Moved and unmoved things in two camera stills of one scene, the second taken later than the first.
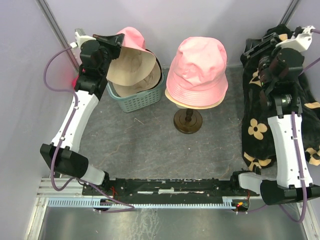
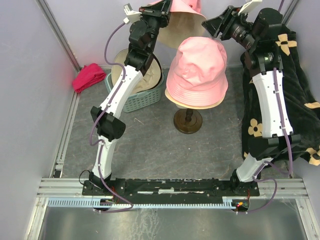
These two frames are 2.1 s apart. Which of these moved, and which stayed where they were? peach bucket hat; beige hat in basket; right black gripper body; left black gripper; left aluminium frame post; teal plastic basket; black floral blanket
Moved: right black gripper body; left black gripper
Stayed: black floral blanket; peach bucket hat; teal plastic basket; beige hat in basket; left aluminium frame post
